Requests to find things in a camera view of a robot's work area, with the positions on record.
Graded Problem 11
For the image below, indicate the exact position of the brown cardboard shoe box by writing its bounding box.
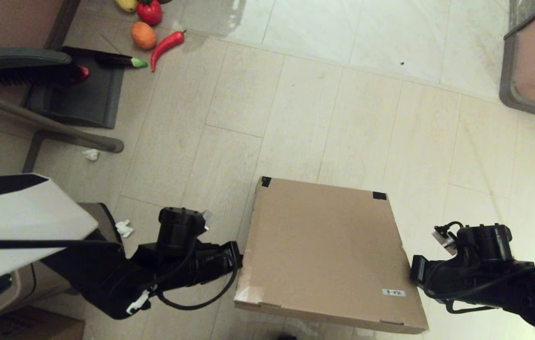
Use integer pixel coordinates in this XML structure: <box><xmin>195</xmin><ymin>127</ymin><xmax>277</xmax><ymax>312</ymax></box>
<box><xmin>233</xmin><ymin>176</ymin><xmax>430</xmax><ymax>335</ymax></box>

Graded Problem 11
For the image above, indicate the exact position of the dark grey dustpan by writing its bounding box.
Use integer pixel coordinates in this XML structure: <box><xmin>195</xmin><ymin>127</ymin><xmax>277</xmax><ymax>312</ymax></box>
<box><xmin>24</xmin><ymin>46</ymin><xmax>125</xmax><ymax>129</ymax></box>

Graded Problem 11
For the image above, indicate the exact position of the brown plastic trash bin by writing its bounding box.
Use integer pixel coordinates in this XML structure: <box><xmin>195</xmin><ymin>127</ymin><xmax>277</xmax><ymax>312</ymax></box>
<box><xmin>0</xmin><ymin>202</ymin><xmax>124</xmax><ymax>326</ymax></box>

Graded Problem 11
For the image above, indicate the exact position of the purple toy eggplant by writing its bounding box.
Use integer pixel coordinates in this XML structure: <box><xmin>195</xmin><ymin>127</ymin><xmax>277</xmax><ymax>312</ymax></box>
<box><xmin>94</xmin><ymin>53</ymin><xmax>149</xmax><ymax>69</ymax></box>

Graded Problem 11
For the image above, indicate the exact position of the red toy chili pepper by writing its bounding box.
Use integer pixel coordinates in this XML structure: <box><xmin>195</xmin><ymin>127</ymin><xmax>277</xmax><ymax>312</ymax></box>
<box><xmin>151</xmin><ymin>30</ymin><xmax>187</xmax><ymax>73</ymax></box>

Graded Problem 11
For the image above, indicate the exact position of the orange toy fruit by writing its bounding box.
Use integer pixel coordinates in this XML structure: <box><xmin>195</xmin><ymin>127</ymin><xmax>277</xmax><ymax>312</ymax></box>
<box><xmin>131</xmin><ymin>22</ymin><xmax>158</xmax><ymax>51</ymax></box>

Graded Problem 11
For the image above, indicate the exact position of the red toy bell pepper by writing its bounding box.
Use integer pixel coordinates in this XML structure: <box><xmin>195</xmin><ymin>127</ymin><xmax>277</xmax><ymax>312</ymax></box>
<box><xmin>136</xmin><ymin>0</ymin><xmax>163</xmax><ymax>26</ymax></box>

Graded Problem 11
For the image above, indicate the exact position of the dark grey broom brush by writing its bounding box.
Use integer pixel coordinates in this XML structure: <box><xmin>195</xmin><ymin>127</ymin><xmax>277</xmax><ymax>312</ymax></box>
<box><xmin>0</xmin><ymin>27</ymin><xmax>81</xmax><ymax>90</ymax></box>

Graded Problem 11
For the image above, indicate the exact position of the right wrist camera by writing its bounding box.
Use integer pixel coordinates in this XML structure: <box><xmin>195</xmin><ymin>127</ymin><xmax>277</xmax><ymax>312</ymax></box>
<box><xmin>432</xmin><ymin>226</ymin><xmax>457</xmax><ymax>249</ymax></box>

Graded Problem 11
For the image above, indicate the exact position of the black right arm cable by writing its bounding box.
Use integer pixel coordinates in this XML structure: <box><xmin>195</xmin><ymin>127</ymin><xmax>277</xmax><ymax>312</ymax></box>
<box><xmin>426</xmin><ymin>221</ymin><xmax>535</xmax><ymax>315</ymax></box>

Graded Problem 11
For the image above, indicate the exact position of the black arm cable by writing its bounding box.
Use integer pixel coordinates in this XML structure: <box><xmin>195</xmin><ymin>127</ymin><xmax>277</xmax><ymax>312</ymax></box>
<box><xmin>0</xmin><ymin>238</ymin><xmax>241</xmax><ymax>311</ymax></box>
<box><xmin>426</xmin><ymin>221</ymin><xmax>535</xmax><ymax>315</ymax></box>

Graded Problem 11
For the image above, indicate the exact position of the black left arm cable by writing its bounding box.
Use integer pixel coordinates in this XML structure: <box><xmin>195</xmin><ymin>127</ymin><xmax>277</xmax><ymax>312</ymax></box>
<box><xmin>0</xmin><ymin>238</ymin><xmax>241</xmax><ymax>311</ymax></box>

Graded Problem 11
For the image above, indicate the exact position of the brown metal chair frame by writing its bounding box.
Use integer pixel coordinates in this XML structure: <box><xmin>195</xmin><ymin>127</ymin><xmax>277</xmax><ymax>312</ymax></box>
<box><xmin>0</xmin><ymin>84</ymin><xmax>125</xmax><ymax>174</ymax></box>

